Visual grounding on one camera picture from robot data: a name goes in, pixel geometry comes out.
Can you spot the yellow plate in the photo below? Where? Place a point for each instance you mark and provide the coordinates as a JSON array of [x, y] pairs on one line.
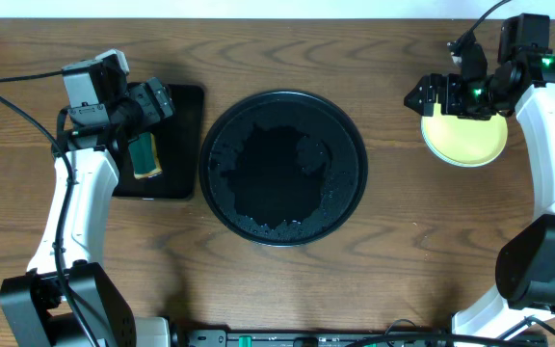
[[464, 143]]

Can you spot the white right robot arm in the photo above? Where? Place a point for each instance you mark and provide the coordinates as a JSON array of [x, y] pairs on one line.
[[523, 87]]

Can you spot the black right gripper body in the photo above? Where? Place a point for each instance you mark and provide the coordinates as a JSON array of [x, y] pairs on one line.
[[474, 98]]

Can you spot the black round tray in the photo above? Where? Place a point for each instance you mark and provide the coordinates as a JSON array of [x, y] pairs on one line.
[[283, 168]]

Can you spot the green and yellow sponge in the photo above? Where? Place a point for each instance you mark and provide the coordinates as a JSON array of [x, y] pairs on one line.
[[144, 156]]

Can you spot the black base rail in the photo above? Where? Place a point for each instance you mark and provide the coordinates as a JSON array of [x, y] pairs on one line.
[[400, 333]]

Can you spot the mint plate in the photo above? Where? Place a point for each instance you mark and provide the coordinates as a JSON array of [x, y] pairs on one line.
[[439, 158]]

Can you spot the black rectangular tray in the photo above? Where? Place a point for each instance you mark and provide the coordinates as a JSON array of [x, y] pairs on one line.
[[177, 140]]

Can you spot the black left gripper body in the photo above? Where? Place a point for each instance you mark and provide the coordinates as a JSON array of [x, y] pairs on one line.
[[153, 102]]

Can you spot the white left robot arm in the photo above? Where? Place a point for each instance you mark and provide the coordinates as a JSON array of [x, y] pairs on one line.
[[65, 298]]

